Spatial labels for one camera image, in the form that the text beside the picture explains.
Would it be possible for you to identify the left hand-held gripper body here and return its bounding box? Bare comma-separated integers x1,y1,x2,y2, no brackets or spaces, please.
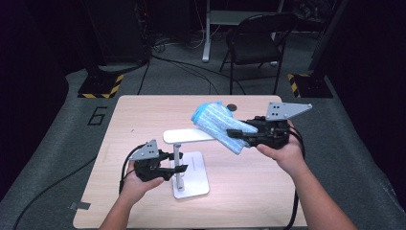
128,139,170,183

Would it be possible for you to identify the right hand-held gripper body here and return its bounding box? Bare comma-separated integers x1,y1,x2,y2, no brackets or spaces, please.
238,101,314,150

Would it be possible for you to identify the blue striped cloth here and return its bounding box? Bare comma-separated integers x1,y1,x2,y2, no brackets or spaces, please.
190,101,259,156

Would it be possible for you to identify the white desk lamp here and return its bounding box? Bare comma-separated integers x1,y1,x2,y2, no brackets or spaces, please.
162,127,218,200

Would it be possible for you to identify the person's right hand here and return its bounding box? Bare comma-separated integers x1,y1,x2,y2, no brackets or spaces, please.
256,119,308,176

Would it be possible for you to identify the person's left hand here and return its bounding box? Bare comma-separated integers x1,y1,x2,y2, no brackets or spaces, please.
119,159,166,206

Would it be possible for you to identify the black stand with striped base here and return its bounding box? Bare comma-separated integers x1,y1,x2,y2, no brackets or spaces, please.
77,0,124,100
286,0,351,99

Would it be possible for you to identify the grey tape piece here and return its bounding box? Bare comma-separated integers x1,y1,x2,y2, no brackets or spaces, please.
68,200,92,212

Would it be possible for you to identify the black folding chair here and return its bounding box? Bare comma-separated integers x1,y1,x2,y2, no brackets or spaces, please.
219,12,299,96

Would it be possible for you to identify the black cabinet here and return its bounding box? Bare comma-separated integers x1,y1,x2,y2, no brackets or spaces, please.
84,0,151,66

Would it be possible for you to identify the left hand-held gripper cable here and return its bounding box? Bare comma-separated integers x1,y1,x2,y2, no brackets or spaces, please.
118,143,147,196

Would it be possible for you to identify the hand-held gripper cable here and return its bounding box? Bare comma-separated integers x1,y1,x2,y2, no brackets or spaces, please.
282,125,306,230
118,143,147,196

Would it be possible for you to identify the right hand-held gripper cable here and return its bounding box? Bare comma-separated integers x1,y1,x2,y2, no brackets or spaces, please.
282,125,306,230

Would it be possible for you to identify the bundle of floor cables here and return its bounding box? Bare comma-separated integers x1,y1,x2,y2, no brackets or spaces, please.
137,34,247,96

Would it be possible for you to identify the black floor cable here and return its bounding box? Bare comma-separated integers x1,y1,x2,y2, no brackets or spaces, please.
11,154,99,230

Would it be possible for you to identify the white desk frame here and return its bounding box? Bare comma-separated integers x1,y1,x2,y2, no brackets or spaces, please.
201,0,285,63

